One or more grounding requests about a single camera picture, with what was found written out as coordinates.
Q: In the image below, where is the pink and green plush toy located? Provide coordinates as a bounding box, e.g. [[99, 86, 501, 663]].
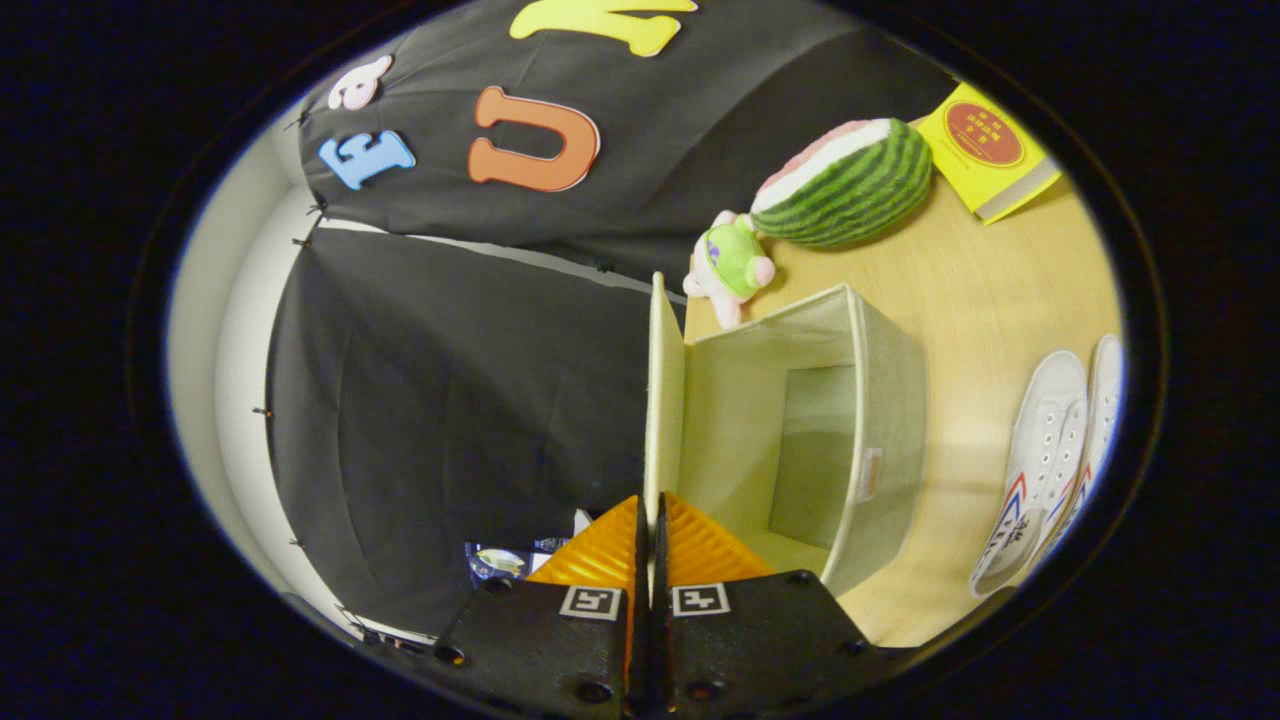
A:
[[683, 210, 777, 331]]

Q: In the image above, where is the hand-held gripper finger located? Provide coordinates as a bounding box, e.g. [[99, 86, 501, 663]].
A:
[[652, 490, 891, 717], [435, 495, 652, 717]]

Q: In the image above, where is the blue white printed object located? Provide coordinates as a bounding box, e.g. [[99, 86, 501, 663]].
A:
[[465, 538, 593, 589]]

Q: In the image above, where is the yellow book with red oval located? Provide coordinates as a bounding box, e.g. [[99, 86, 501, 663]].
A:
[[915, 82, 1063, 225]]

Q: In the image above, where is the white canvas shoe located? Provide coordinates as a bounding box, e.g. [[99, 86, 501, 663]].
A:
[[968, 350, 1089, 599], [1040, 333, 1126, 563]]

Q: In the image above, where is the watermelon slice plush toy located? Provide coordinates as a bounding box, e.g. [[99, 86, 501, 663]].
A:
[[750, 118, 934, 251]]

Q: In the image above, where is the pale green fabric storage box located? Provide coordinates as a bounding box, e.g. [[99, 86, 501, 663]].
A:
[[643, 272, 928, 598]]

